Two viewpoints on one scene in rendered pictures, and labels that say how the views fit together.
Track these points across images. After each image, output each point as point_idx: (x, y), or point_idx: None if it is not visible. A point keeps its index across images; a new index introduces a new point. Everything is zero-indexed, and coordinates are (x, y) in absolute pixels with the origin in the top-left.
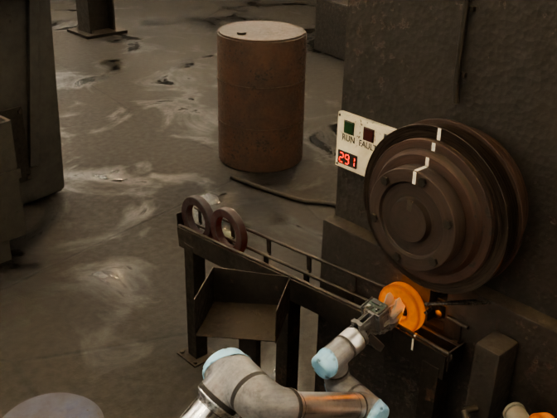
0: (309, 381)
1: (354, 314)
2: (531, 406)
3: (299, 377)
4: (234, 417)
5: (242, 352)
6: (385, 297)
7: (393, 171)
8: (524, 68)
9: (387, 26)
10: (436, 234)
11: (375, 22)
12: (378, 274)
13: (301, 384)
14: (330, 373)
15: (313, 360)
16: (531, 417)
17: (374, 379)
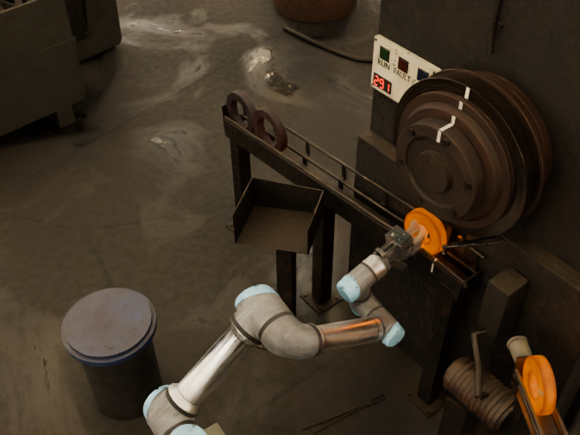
0: (345, 258)
1: (381, 230)
2: (536, 332)
3: (337, 254)
4: (275, 292)
5: (270, 288)
6: (410, 224)
7: (419, 125)
8: (561, 31)
9: None
10: (457, 189)
11: None
12: (406, 194)
13: (337, 261)
14: (352, 299)
15: (337, 286)
16: (529, 358)
17: (400, 279)
